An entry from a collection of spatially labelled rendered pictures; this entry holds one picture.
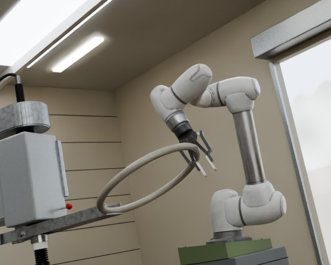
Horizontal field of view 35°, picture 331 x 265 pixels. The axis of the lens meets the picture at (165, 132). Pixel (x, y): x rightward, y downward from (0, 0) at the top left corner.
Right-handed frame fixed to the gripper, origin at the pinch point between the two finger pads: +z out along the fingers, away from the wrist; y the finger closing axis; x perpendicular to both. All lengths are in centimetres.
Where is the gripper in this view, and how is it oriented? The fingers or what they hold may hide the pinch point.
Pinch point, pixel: (206, 166)
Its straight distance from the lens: 214.8
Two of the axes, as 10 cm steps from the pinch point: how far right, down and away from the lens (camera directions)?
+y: -8.1, 5.7, 1.2
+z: 5.0, 7.8, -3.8
